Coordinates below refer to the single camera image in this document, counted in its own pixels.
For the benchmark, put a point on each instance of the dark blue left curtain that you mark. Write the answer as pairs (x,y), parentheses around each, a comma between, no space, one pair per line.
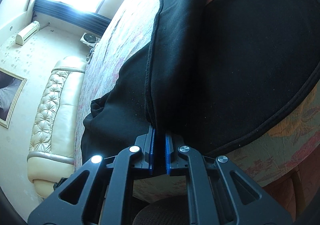
(93,22)

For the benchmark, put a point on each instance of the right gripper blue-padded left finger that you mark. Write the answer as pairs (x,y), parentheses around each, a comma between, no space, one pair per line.
(99,192)

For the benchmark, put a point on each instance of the black pants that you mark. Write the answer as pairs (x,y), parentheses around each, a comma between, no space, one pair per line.
(218,74)

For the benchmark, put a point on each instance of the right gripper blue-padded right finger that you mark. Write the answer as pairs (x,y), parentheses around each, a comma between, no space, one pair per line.
(218,191)

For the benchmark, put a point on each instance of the cream tufted leather headboard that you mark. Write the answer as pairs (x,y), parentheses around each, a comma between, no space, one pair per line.
(51,148)

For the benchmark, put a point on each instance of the white round fan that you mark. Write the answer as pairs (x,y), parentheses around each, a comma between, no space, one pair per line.
(89,40)

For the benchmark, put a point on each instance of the framed wall photograph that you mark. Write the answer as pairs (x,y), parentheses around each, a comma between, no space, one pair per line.
(11,87)

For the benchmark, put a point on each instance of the white wall air conditioner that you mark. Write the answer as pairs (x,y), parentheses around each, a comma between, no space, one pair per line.
(25,34)

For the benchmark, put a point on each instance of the floral green bedspread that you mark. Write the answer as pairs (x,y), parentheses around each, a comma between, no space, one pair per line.
(285,147)

